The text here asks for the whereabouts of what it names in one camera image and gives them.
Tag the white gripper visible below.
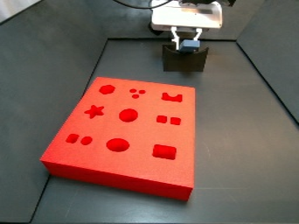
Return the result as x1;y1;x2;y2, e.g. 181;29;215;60
151;0;223;51

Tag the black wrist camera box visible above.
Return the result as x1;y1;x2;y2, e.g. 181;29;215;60
179;0;237;7

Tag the blue double-square slotted block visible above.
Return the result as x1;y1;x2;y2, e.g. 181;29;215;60
179;39;200;53

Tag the red shape-sorting board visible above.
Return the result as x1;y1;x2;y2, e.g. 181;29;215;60
40;77;195;200

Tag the black curved cradle stand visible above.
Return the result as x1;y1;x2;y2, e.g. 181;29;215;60
163;45;209;72

